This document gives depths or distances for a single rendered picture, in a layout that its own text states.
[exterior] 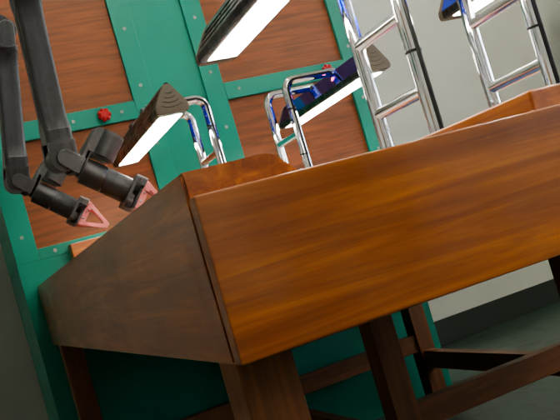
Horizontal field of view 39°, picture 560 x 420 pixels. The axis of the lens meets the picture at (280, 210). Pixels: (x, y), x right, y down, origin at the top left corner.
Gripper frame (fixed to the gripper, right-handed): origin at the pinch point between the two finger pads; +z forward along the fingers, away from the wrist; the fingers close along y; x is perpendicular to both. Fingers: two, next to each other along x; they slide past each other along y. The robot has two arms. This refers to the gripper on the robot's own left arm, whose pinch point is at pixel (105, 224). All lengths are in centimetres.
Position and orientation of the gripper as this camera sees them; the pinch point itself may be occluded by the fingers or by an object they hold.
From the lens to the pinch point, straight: 212.5
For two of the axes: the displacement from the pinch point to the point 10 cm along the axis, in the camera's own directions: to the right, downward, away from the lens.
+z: 8.6, 4.4, 2.7
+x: -3.7, 8.9, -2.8
